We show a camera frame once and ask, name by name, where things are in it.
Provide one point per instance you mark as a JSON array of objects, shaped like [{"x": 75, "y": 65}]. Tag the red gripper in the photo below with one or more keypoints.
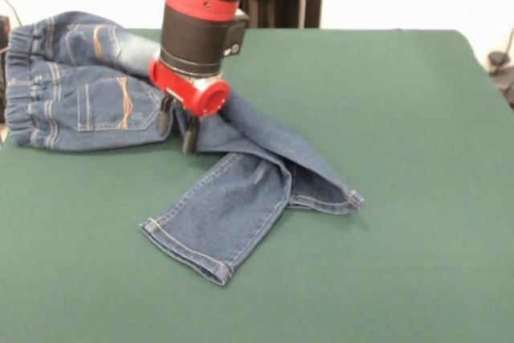
[{"x": 180, "y": 86}]

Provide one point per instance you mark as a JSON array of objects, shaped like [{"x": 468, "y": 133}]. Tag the blue denim jeans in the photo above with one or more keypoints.
[{"x": 225, "y": 214}]

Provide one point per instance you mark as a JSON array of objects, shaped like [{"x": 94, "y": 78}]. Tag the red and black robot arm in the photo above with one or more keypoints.
[{"x": 192, "y": 37}]

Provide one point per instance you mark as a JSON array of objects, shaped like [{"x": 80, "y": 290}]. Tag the dark green table cloth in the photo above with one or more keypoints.
[{"x": 361, "y": 118}]

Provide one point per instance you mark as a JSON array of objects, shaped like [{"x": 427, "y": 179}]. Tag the black equipment pile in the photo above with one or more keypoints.
[{"x": 3, "y": 29}]

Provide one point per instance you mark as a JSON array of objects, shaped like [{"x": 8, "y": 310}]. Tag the grey office chair base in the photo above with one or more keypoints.
[{"x": 502, "y": 74}]

